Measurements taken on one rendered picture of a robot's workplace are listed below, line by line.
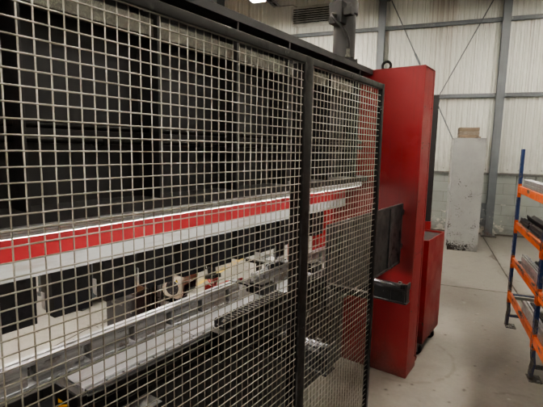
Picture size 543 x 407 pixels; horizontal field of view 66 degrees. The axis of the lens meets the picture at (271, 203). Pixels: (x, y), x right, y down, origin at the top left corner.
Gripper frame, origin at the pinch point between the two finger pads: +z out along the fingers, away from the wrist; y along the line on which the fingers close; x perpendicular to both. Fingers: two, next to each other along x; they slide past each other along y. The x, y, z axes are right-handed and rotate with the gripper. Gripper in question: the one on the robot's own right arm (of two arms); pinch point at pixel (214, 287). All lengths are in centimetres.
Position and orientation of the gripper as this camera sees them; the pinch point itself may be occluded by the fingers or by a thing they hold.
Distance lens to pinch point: 284.6
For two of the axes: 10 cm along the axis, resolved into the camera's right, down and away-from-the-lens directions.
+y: 7.8, -1.5, -6.1
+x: 6.1, -0.8, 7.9
